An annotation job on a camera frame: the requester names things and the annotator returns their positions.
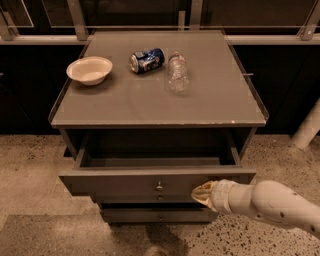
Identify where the grey top drawer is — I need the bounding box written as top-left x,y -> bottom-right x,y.
59,147 -> 255,196

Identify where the grey middle drawer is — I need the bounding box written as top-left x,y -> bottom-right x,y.
89,193 -> 209,205

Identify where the metal top drawer knob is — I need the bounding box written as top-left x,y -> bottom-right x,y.
155,182 -> 164,192

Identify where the grey bottom drawer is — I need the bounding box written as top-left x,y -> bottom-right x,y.
102,208 -> 217,224

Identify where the blue soda can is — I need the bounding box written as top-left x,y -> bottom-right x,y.
129,48 -> 165,74

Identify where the grey drawer cabinet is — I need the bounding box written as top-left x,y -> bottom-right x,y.
49,31 -> 268,214

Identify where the white bowl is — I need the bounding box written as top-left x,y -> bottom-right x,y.
66,56 -> 113,86

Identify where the grey drawer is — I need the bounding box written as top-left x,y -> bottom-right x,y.
89,193 -> 209,205
59,147 -> 255,196
102,208 -> 217,224

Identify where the metal window frame rail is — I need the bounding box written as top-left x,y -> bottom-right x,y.
0,0 -> 320,45

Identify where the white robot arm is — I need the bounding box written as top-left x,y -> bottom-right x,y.
191,179 -> 320,239

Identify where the clear plastic water bottle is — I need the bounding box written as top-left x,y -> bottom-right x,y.
168,52 -> 189,93

